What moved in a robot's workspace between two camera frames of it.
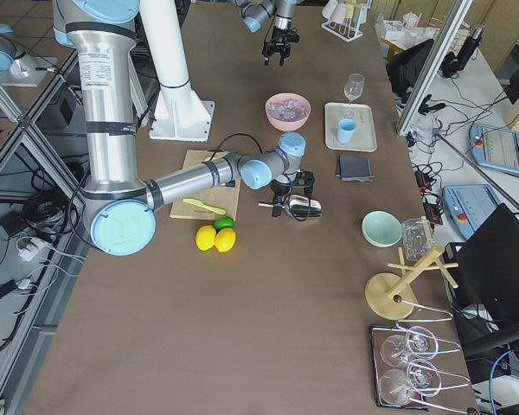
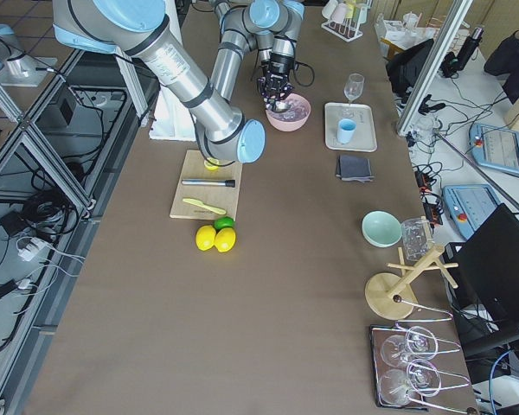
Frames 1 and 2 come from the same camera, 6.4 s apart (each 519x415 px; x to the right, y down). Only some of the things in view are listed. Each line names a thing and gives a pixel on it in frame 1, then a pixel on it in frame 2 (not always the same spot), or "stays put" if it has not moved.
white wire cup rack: x=345 y=17 stays put
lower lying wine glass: x=422 y=377 stays put
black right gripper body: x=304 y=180 → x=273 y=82
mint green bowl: x=381 y=229 stays put
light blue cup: x=346 y=130 stays put
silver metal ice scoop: x=300 y=207 → x=276 y=105
